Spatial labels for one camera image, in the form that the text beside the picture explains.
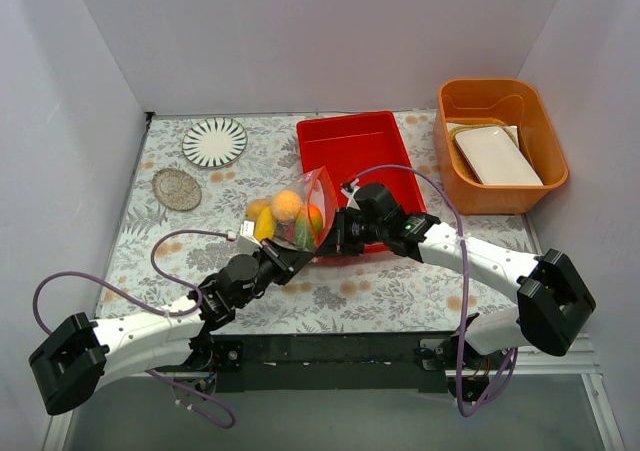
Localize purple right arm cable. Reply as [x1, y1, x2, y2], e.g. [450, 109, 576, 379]
[340, 165, 520, 418]

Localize white rectangular plate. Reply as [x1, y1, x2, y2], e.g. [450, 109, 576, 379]
[449, 125, 543, 187]

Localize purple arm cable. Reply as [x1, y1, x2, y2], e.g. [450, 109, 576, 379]
[32, 229, 236, 429]
[340, 165, 520, 418]

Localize orange peach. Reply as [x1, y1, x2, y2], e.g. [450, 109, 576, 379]
[271, 189, 303, 223]

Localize clear zip top bag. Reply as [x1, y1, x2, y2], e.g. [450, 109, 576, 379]
[240, 167, 338, 252]

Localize floral patterned table mat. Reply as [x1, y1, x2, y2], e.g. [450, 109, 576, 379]
[96, 115, 511, 334]

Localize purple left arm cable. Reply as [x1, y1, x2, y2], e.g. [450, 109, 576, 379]
[32, 229, 236, 429]

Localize orange plastic basin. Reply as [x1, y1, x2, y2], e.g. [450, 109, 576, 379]
[433, 78, 569, 215]

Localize woven round coaster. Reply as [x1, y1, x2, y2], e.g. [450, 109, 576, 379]
[152, 168, 202, 211]

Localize striped round plate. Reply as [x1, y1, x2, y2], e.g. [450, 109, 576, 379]
[181, 117, 248, 168]

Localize red fruit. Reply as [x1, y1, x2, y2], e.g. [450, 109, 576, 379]
[274, 223, 295, 242]

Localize green red mango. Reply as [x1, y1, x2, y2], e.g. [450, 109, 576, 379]
[294, 204, 324, 251]

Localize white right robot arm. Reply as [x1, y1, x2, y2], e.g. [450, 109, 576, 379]
[309, 183, 596, 369]

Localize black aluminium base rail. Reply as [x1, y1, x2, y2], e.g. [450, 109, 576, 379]
[62, 320, 601, 395]

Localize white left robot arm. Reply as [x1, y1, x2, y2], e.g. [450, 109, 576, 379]
[29, 240, 315, 416]

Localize red plastic tray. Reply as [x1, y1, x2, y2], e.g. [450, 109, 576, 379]
[297, 111, 426, 255]

